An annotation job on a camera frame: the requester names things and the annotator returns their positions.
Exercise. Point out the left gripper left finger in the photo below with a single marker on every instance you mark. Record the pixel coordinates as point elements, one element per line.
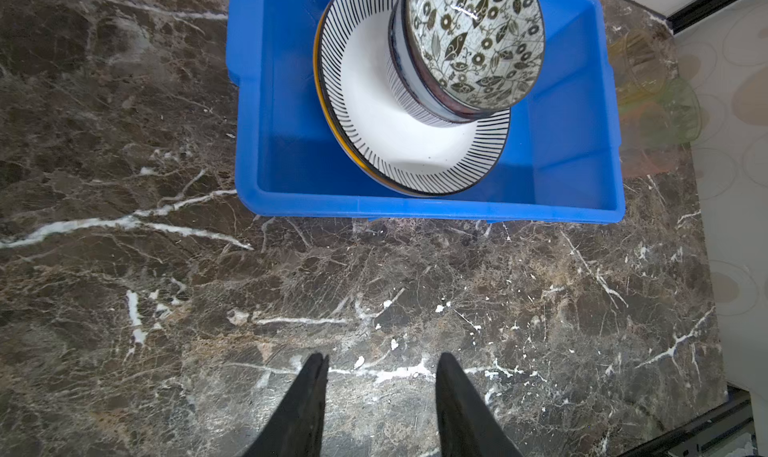
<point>296,426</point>

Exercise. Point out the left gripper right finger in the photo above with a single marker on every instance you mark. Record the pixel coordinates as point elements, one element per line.
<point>466,425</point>

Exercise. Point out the black striped rim white plate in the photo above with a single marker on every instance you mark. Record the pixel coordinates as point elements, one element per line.
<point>445,160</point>

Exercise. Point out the purple striped small bowl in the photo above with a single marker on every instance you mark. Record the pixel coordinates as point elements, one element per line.
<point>401,92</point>

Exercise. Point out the pink translucent cup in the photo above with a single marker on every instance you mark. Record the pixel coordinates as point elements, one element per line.
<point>640,157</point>

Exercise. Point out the blue floral white bowl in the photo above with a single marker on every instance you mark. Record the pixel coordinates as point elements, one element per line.
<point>419,80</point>

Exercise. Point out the green translucent cup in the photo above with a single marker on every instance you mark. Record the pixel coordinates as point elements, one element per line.
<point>669,118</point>

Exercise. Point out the dotted yellow rim plate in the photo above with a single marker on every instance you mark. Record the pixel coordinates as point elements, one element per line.
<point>349,60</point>

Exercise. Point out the red leaf pattern bowl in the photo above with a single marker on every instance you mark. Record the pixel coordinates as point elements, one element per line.
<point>477,56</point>

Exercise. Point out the blue plastic bin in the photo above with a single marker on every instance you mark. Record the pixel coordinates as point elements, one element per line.
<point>560,162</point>

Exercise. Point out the yellow translucent cup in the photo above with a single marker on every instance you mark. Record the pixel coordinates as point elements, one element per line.
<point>640,69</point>

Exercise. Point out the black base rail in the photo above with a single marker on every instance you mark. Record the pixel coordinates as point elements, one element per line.
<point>727,430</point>

